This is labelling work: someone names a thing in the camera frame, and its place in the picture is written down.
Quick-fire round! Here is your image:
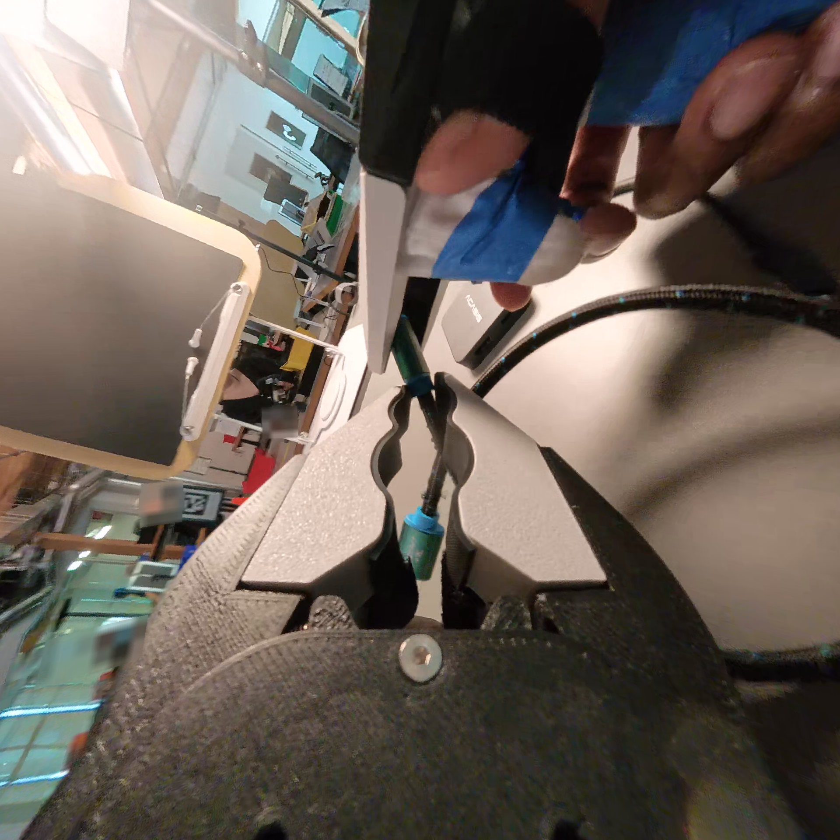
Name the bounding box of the red box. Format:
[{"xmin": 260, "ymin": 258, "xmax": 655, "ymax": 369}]
[{"xmin": 244, "ymin": 446, "xmax": 283, "ymax": 494}]

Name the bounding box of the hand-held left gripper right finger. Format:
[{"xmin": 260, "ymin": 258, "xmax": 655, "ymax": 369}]
[{"xmin": 434, "ymin": 371, "xmax": 609, "ymax": 630}]

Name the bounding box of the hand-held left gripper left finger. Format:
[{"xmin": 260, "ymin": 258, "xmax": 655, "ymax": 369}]
[{"xmin": 238, "ymin": 386, "xmax": 421, "ymax": 630}]

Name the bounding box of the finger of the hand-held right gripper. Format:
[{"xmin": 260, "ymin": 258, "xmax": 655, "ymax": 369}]
[{"xmin": 357, "ymin": 169, "xmax": 413, "ymax": 376}]

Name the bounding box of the white bar bracket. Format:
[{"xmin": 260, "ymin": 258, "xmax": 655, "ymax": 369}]
[{"xmin": 180, "ymin": 282, "xmax": 253, "ymax": 439}]

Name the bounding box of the black white marker tag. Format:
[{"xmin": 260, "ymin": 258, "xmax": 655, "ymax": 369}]
[{"xmin": 180, "ymin": 486, "xmax": 224, "ymax": 522}]

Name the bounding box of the dark board with wooden frame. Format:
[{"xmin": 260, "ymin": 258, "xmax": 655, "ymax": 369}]
[{"xmin": 0, "ymin": 167, "xmax": 263, "ymax": 480}]

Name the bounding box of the black adapter hub with cable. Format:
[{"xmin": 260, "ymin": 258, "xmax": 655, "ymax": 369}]
[{"xmin": 441, "ymin": 176, "xmax": 815, "ymax": 370}]

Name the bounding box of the green plug braided hdmi cable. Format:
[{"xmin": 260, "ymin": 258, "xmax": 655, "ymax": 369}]
[{"xmin": 392, "ymin": 283, "xmax": 840, "ymax": 683}]

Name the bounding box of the person's right hand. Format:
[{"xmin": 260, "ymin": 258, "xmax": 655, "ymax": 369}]
[{"xmin": 416, "ymin": 18, "xmax": 840, "ymax": 312}]

